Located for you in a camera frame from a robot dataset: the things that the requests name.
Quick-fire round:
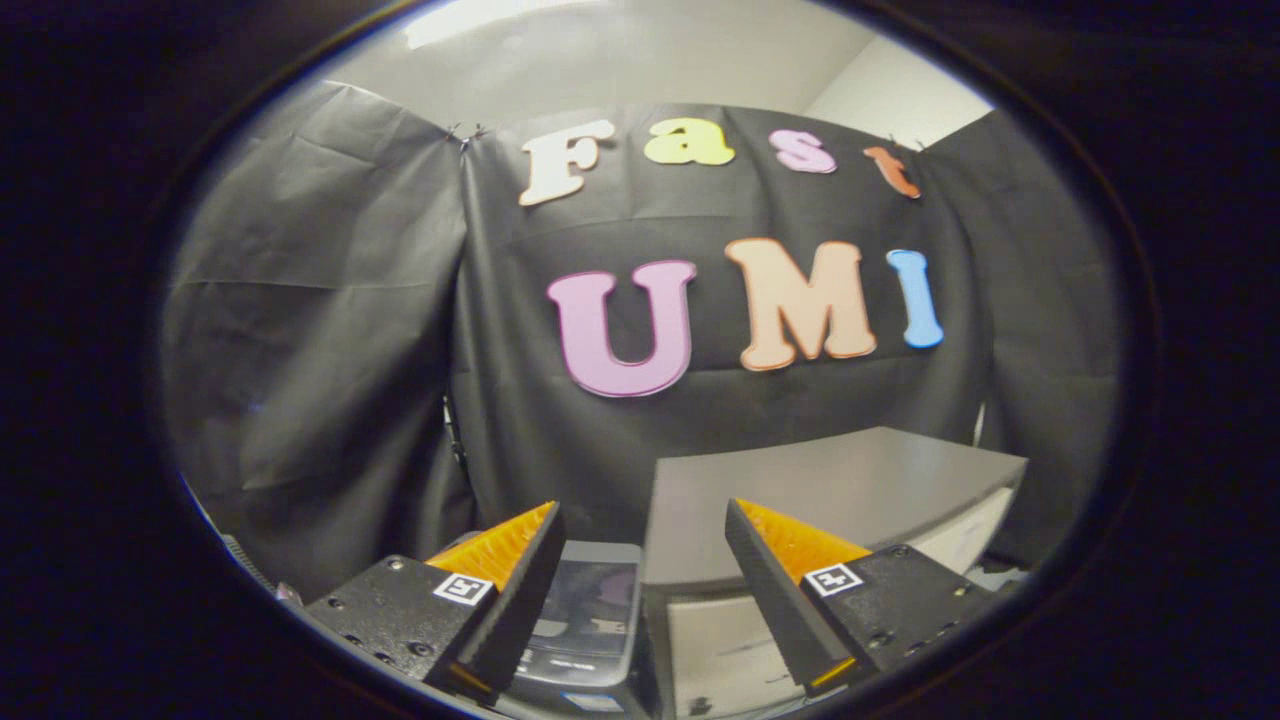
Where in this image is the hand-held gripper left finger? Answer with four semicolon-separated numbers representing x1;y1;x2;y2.
303;500;567;704

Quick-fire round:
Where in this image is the grey ribbed hose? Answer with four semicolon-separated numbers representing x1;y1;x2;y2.
220;533;278;595

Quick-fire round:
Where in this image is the ceiling light panel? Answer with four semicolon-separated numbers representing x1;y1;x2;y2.
405;0;601;51

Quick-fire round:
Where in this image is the black backdrop cloth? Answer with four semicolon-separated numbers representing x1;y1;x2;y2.
160;80;1121;601

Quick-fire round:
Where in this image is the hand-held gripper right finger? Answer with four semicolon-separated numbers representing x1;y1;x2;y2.
723;497;998;699

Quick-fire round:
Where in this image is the dark washing machine lid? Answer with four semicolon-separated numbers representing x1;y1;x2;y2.
528;541;643;643

